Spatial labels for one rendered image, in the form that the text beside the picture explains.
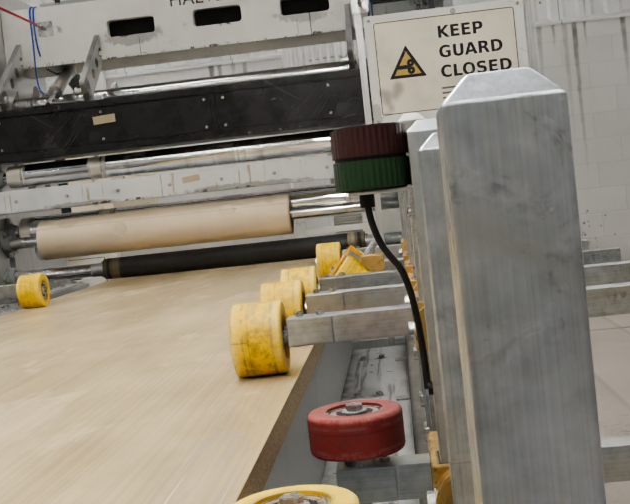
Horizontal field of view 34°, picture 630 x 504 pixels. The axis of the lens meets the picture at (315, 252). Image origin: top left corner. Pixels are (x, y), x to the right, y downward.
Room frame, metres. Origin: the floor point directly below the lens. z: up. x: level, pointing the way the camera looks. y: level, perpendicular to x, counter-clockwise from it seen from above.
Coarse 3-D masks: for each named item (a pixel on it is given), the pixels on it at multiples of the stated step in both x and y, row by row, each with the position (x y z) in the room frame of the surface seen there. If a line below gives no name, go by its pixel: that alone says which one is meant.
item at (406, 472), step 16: (608, 448) 0.82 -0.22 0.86; (624, 448) 0.81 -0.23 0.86; (384, 464) 0.84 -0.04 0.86; (400, 464) 0.83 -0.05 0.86; (416, 464) 0.83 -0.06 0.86; (608, 464) 0.82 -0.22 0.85; (624, 464) 0.81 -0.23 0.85; (352, 480) 0.83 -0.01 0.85; (368, 480) 0.83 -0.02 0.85; (384, 480) 0.83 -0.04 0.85; (400, 480) 0.83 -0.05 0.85; (416, 480) 0.83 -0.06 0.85; (608, 480) 0.82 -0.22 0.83; (624, 480) 0.82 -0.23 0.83; (368, 496) 0.83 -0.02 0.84; (384, 496) 0.83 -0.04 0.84; (400, 496) 0.83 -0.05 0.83; (416, 496) 0.83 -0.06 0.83
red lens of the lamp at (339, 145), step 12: (336, 132) 0.79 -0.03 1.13; (348, 132) 0.78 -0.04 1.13; (360, 132) 0.78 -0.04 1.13; (372, 132) 0.77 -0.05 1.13; (384, 132) 0.78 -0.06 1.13; (396, 132) 0.78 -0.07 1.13; (336, 144) 0.79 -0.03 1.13; (348, 144) 0.78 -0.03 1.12; (360, 144) 0.78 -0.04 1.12; (372, 144) 0.77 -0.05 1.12; (384, 144) 0.78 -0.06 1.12; (396, 144) 0.78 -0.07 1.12; (336, 156) 0.79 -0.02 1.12; (348, 156) 0.78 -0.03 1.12
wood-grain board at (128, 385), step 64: (0, 320) 2.16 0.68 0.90; (64, 320) 2.00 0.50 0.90; (128, 320) 1.86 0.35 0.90; (192, 320) 1.74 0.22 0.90; (0, 384) 1.25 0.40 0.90; (64, 384) 1.19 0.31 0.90; (128, 384) 1.14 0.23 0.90; (192, 384) 1.09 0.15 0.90; (256, 384) 1.05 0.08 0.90; (0, 448) 0.87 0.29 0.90; (64, 448) 0.85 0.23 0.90; (128, 448) 0.82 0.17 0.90; (192, 448) 0.80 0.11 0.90; (256, 448) 0.77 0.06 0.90
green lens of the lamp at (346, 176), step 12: (408, 156) 0.80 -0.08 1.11; (336, 168) 0.79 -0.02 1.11; (348, 168) 0.78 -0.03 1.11; (360, 168) 0.78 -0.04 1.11; (372, 168) 0.77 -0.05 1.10; (384, 168) 0.78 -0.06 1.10; (396, 168) 0.78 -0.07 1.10; (408, 168) 0.79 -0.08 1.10; (336, 180) 0.80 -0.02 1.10; (348, 180) 0.78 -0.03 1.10; (360, 180) 0.78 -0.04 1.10; (372, 180) 0.77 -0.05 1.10; (384, 180) 0.78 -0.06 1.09; (396, 180) 0.78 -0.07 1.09; (408, 180) 0.79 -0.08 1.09
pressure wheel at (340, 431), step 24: (336, 408) 0.87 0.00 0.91; (360, 408) 0.84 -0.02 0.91; (384, 408) 0.84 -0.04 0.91; (312, 432) 0.83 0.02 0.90; (336, 432) 0.81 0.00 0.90; (360, 432) 0.81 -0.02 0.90; (384, 432) 0.81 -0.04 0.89; (336, 456) 0.81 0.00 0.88; (360, 456) 0.81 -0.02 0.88; (384, 456) 0.81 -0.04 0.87
